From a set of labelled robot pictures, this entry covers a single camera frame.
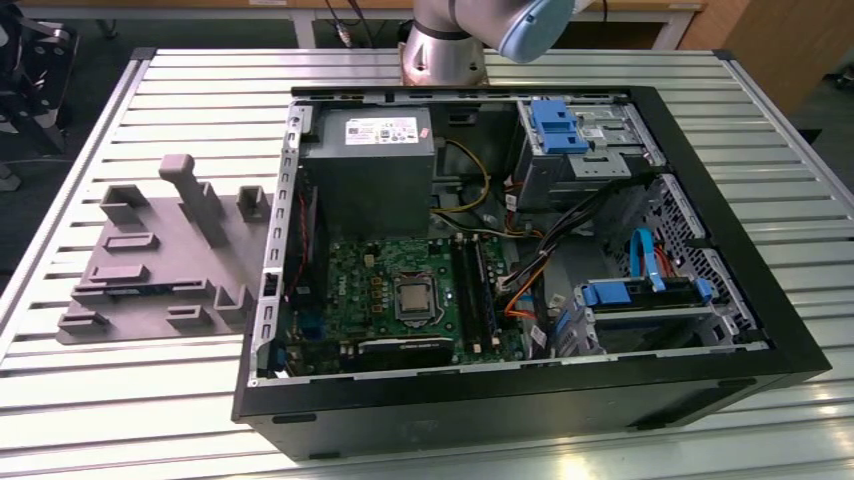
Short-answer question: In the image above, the CPU socket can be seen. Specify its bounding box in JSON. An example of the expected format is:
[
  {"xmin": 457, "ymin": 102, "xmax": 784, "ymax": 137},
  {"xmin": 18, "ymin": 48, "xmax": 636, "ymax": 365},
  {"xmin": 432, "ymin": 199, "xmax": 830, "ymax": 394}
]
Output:
[{"xmin": 388, "ymin": 271, "xmax": 447, "ymax": 325}]

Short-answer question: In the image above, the blue flat wire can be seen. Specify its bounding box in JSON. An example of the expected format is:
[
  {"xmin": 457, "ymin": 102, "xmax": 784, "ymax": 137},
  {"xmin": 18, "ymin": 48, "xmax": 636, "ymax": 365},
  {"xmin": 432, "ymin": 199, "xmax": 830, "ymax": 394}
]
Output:
[{"xmin": 628, "ymin": 227, "xmax": 668, "ymax": 294}]

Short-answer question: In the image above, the silver drive cage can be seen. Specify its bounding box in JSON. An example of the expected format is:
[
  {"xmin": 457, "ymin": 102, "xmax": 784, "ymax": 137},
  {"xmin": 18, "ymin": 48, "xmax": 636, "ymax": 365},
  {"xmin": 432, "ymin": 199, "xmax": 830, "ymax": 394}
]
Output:
[{"xmin": 512, "ymin": 98, "xmax": 668, "ymax": 214}]

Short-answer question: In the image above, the orange wire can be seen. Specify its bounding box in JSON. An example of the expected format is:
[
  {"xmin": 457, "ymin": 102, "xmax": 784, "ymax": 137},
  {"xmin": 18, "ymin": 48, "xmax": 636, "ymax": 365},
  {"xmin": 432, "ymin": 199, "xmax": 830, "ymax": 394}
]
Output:
[{"xmin": 503, "ymin": 293, "xmax": 535, "ymax": 319}]

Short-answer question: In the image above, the black open PC case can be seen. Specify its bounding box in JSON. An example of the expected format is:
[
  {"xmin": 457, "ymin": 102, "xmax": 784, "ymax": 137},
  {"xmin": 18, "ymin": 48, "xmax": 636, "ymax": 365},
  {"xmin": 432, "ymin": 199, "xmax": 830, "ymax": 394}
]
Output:
[{"xmin": 229, "ymin": 84, "xmax": 835, "ymax": 461}]

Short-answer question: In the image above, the blue drive carrier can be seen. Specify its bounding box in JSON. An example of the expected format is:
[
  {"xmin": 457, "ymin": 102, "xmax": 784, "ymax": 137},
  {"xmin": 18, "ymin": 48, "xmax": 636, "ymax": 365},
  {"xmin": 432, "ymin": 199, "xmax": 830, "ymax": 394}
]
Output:
[{"xmin": 528, "ymin": 101, "xmax": 593, "ymax": 156}]

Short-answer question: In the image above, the hard disk in blue carrier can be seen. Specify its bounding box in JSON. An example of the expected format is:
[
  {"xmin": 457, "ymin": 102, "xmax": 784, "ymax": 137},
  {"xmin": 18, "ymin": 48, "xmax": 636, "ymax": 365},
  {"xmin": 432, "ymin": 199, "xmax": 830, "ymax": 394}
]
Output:
[{"xmin": 577, "ymin": 277, "xmax": 714, "ymax": 311}]

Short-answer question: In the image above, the black graphics card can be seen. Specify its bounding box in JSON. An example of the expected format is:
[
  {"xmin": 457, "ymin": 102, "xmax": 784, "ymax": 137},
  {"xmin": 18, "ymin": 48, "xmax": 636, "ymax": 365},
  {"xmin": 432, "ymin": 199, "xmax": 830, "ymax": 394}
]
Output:
[{"xmin": 337, "ymin": 333, "xmax": 456, "ymax": 372}]

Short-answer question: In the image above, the red black twisted wire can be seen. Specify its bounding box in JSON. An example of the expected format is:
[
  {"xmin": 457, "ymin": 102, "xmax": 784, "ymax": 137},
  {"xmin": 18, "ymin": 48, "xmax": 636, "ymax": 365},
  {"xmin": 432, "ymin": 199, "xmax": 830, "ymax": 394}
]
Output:
[{"xmin": 296, "ymin": 188, "xmax": 319, "ymax": 301}]

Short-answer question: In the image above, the yellow wire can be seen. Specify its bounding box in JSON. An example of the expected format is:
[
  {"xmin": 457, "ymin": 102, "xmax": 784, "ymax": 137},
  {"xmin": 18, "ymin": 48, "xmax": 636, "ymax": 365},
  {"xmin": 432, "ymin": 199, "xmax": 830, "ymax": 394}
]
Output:
[{"xmin": 429, "ymin": 138, "xmax": 493, "ymax": 217}]

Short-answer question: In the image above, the green motherboard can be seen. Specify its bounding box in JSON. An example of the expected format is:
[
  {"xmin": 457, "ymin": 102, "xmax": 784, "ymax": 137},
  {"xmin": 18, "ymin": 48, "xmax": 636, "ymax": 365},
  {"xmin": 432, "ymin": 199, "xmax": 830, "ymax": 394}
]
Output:
[{"xmin": 277, "ymin": 237, "xmax": 532, "ymax": 374}]

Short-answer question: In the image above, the silver CPU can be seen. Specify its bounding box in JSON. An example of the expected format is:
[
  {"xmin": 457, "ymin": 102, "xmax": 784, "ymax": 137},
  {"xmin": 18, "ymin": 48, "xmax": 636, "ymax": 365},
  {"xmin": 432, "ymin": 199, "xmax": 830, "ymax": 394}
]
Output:
[{"xmin": 397, "ymin": 285, "xmax": 435, "ymax": 312}]

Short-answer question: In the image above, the green RAM stick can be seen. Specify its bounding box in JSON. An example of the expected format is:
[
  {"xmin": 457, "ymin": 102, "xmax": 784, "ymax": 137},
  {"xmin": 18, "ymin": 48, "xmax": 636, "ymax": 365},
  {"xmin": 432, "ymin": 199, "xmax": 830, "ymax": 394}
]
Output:
[{"xmin": 473, "ymin": 238, "xmax": 501, "ymax": 346}]

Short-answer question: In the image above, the grey power supply unit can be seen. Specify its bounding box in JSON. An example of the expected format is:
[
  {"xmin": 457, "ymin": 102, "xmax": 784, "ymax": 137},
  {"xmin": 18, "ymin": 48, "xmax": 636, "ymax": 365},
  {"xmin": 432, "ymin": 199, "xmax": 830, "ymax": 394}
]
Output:
[{"xmin": 297, "ymin": 106, "xmax": 440, "ymax": 241}]

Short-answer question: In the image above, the black RAM slot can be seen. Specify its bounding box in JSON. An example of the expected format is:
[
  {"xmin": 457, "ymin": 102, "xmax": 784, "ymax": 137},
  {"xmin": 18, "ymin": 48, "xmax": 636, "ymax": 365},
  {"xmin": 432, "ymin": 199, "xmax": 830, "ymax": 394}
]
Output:
[{"xmin": 449, "ymin": 233, "xmax": 483, "ymax": 354}]

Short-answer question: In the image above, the wooden desk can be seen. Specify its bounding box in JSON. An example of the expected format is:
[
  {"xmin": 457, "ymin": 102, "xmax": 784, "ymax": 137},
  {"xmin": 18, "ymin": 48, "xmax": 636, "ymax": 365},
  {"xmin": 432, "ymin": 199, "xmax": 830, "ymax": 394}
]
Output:
[{"xmin": 85, "ymin": 0, "xmax": 710, "ymax": 51}]

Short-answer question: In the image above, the grey black power wire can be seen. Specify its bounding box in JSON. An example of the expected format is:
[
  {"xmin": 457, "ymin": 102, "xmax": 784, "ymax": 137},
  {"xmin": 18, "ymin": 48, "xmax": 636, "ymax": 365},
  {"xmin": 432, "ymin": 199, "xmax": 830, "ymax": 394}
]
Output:
[{"xmin": 429, "ymin": 209, "xmax": 545, "ymax": 240}]

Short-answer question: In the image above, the wooden cabinet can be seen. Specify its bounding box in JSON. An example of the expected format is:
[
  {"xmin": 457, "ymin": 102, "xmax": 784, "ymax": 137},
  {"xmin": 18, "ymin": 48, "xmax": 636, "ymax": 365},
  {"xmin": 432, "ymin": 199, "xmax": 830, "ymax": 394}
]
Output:
[{"xmin": 679, "ymin": 0, "xmax": 854, "ymax": 121}]

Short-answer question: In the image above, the grey parts rack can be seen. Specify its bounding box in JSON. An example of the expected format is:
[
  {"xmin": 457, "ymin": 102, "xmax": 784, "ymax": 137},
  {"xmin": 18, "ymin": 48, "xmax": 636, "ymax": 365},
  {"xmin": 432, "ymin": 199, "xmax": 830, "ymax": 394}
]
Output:
[{"xmin": 56, "ymin": 153, "xmax": 276, "ymax": 347}]

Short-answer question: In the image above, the black hanging cable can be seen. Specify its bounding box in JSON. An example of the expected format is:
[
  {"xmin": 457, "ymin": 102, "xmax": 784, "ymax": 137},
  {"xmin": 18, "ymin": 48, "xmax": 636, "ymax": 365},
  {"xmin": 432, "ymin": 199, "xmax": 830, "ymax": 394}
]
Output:
[{"xmin": 323, "ymin": 0, "xmax": 355, "ymax": 49}]

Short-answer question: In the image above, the black wire bundle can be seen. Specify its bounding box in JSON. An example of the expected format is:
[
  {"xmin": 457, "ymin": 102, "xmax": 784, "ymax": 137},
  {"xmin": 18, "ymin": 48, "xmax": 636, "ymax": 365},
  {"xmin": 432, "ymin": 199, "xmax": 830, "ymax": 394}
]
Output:
[{"xmin": 499, "ymin": 172, "xmax": 659, "ymax": 294}]

